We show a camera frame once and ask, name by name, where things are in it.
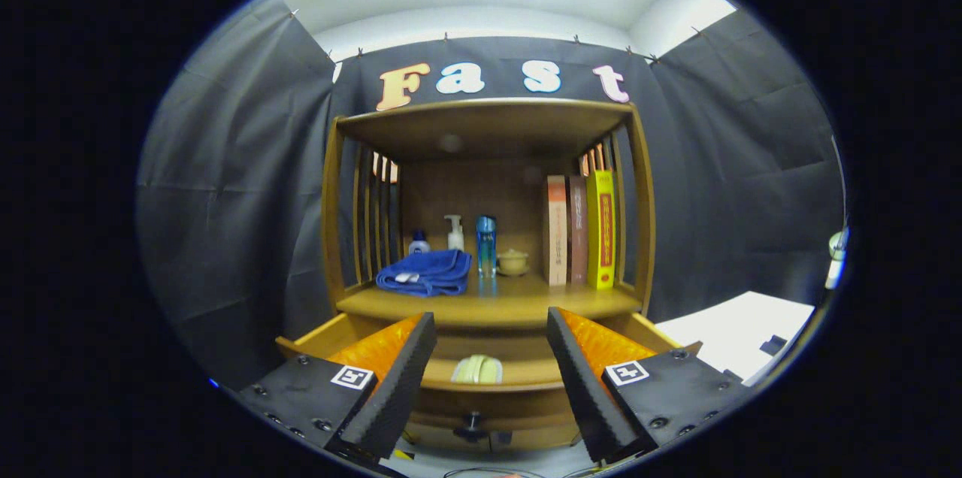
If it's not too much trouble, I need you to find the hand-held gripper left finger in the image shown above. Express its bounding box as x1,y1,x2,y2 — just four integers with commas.
239,311,438,467

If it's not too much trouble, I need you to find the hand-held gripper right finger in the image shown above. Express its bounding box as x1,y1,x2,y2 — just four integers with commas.
546,306,752,464

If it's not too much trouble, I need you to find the wooden drawer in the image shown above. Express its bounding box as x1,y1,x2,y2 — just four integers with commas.
275,311,703,437

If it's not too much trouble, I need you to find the black round drawer knob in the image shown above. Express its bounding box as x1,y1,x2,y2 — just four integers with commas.
453,411,489,443

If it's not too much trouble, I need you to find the wooden cabinet door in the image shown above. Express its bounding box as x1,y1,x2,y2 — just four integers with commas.
490,425,583,452
402,424,493,455

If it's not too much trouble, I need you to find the wooden countertop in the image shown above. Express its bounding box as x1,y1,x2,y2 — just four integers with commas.
336,271,646,328

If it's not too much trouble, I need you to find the wooden cabinet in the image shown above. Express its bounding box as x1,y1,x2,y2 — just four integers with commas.
274,97,703,456

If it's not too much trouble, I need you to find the blue folded towel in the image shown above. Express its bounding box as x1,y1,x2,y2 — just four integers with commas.
376,250,473,298

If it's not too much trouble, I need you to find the tan lidded teacup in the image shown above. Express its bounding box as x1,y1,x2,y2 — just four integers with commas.
497,249,531,277

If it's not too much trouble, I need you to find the white panelled table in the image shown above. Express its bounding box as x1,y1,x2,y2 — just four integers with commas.
654,291,816,381

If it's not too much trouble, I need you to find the yellow book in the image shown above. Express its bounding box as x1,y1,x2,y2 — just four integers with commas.
586,170,616,291

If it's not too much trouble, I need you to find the brown book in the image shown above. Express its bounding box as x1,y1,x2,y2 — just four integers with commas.
567,176,589,285

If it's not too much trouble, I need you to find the beige orange-topped book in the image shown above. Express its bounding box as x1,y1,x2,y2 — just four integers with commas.
546,176,569,287

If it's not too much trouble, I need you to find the tall blue glass bottle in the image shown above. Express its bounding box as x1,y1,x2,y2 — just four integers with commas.
476,216,498,277

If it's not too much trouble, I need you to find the black backdrop cloth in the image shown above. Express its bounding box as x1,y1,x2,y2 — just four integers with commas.
138,0,846,389

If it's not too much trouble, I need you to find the white green device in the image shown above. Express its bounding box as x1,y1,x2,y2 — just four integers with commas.
825,228,850,291

